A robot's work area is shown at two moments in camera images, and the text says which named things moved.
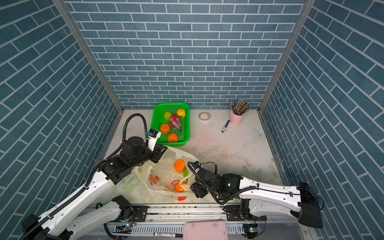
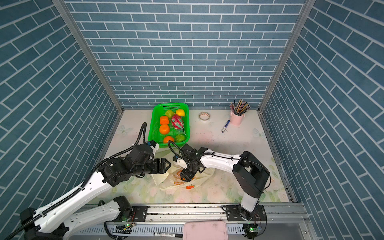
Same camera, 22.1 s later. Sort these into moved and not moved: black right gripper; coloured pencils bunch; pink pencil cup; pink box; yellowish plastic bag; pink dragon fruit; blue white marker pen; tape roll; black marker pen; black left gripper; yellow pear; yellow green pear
Moved: black right gripper; black left gripper; yellow green pear; yellowish plastic bag
Not moved: blue white marker pen; coloured pencils bunch; pink dragon fruit; tape roll; yellow pear; pink pencil cup; black marker pen; pink box
